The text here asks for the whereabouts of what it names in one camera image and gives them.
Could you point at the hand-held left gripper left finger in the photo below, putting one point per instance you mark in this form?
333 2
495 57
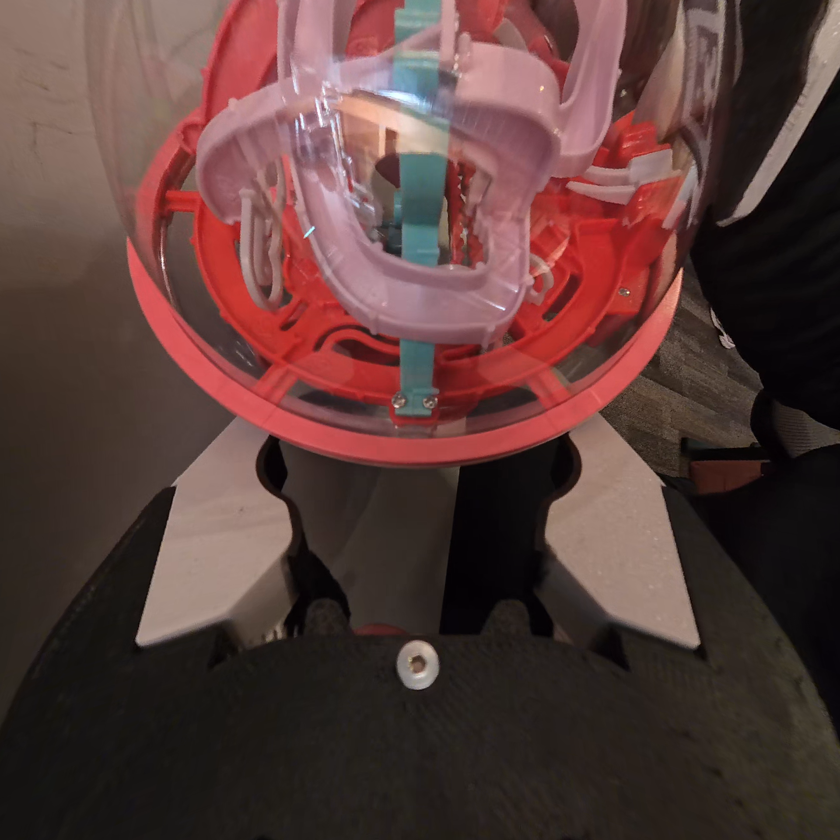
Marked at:
216 551

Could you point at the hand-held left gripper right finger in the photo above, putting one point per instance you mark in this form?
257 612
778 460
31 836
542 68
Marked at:
617 558

